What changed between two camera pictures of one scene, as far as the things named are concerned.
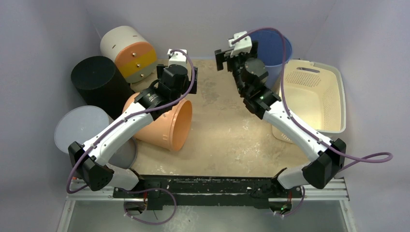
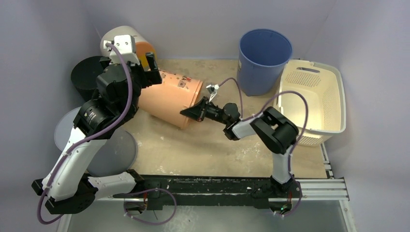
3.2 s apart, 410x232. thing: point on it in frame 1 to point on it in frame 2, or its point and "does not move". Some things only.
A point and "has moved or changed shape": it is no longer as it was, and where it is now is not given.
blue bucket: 270,50 does not move
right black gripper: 221,58 to 202,110
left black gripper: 186,87 to 153,77
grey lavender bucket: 82,124 does not move
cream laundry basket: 315,96 does not move
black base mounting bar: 208,191 does not move
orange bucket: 171,130 has moved or changed shape
